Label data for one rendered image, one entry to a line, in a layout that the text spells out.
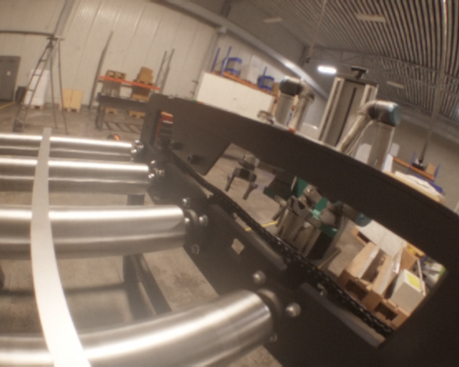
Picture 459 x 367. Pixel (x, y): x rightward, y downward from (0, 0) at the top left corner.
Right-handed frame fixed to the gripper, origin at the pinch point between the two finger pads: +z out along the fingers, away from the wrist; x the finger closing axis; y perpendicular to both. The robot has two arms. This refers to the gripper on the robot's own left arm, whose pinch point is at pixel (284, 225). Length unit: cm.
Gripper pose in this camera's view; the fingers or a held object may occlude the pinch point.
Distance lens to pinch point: 101.9
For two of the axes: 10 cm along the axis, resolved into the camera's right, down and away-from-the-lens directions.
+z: -6.5, 7.5, 1.2
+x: 4.7, 5.3, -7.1
